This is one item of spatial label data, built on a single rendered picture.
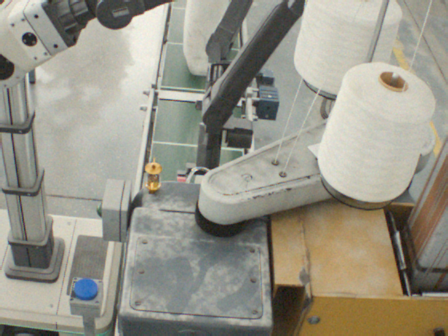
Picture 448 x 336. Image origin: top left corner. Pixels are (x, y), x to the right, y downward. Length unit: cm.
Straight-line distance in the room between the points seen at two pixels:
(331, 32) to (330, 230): 34
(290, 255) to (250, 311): 14
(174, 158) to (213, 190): 161
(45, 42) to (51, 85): 238
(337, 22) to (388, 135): 26
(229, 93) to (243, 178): 39
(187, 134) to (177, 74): 47
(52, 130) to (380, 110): 270
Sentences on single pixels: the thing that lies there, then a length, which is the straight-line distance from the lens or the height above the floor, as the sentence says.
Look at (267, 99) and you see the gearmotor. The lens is 298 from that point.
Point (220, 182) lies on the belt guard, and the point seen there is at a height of 142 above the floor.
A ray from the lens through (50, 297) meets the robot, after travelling 226.
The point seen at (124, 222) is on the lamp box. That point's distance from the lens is 108.
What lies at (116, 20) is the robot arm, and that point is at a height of 150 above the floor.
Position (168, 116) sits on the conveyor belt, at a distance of 281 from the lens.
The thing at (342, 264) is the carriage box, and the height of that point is 133.
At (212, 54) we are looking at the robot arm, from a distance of 168.
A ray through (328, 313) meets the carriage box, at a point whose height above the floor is 129.
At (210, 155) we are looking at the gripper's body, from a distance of 145.
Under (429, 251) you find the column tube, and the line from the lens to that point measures 103.
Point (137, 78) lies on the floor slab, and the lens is 371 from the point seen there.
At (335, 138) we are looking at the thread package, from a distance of 83.
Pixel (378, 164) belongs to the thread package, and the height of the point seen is 160.
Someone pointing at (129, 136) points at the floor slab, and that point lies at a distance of 328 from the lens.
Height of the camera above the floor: 210
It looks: 42 degrees down
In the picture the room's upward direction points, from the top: 9 degrees clockwise
